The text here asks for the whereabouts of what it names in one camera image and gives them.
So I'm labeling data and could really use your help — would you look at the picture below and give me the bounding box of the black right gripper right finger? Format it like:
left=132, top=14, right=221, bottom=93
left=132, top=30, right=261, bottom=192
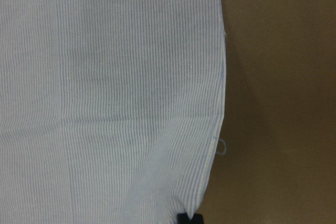
left=192, top=214, right=204, bottom=224

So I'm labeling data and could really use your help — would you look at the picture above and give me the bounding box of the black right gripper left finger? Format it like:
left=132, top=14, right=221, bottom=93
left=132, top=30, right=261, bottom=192
left=177, top=213, right=191, bottom=224

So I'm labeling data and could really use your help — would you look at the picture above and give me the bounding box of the light blue striped shirt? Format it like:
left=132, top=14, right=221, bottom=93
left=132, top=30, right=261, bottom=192
left=1, top=0, right=226, bottom=223

